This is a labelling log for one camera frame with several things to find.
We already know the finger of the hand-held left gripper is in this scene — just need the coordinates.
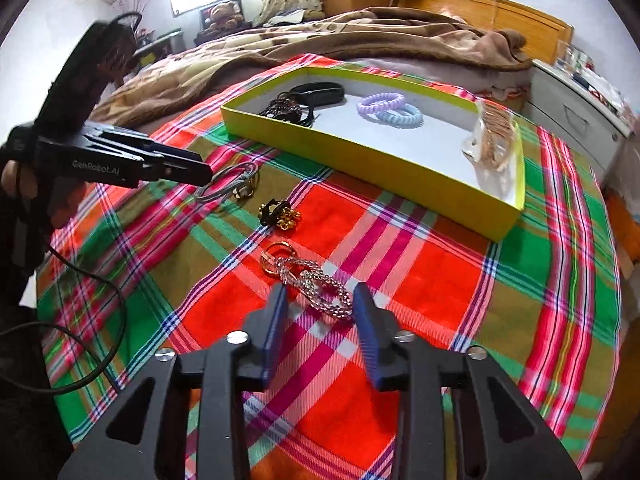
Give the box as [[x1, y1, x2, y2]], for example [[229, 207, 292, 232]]
[[135, 156, 213, 189], [87, 127, 206, 167]]

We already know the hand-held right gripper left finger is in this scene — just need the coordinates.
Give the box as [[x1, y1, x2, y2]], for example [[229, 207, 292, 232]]
[[57, 282, 291, 480]]

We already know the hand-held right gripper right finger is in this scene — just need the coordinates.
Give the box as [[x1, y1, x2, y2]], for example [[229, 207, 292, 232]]
[[352, 282, 583, 480]]

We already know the grey hair tie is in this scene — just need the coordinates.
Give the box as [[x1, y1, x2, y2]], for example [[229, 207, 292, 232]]
[[194, 161, 261, 204]]

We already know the rhinestone keychain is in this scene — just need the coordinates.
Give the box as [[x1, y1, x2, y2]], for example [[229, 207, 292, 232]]
[[260, 242, 353, 321]]

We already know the black gold hair tie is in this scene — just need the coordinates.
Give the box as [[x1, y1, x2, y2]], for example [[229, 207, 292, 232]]
[[257, 200, 302, 232]]

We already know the dark beaded bracelet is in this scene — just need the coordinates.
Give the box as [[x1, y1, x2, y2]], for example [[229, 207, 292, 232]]
[[259, 97, 306, 122]]

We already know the yellow-green cardboard box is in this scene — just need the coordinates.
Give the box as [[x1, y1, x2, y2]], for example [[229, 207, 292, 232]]
[[220, 65, 526, 241]]

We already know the black wristband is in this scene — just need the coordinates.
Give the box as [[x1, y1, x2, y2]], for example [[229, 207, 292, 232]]
[[290, 81, 346, 107]]

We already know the purple spiral hair tie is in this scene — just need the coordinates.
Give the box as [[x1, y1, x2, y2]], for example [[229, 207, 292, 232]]
[[356, 91, 405, 118]]

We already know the blue spiral hair tie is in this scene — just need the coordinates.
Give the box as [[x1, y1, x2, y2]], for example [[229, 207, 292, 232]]
[[375, 103, 425, 130]]

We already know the clear hair claw clip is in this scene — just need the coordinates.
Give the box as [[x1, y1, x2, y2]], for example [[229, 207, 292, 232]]
[[462, 99, 518, 168]]

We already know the person's left hand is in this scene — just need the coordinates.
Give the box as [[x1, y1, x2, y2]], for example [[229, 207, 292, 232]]
[[0, 157, 38, 198]]

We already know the plaid bed cloth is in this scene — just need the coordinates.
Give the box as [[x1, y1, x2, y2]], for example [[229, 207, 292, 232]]
[[35, 52, 623, 480]]

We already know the dark side table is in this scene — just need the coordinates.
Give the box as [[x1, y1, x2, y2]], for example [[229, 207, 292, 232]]
[[135, 30, 186, 66]]

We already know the teddy bear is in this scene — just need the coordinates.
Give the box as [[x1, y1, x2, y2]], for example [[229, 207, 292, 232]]
[[199, 1, 246, 31]]

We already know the brown spotted blanket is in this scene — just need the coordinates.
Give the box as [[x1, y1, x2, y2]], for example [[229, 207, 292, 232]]
[[92, 6, 533, 126]]

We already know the floral bedsheet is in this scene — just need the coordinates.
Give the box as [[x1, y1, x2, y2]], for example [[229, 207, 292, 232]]
[[435, 57, 531, 106]]

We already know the grey nightstand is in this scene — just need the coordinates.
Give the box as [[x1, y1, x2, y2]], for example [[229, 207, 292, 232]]
[[522, 57, 636, 171]]

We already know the nightstand clutter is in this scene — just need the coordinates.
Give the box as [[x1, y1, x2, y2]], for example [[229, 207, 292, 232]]
[[555, 42, 640, 111]]

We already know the wooden headboard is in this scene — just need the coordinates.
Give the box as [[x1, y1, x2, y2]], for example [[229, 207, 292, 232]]
[[397, 0, 575, 51]]

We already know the black cable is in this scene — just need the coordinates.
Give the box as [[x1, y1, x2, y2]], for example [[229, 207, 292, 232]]
[[0, 240, 128, 393]]

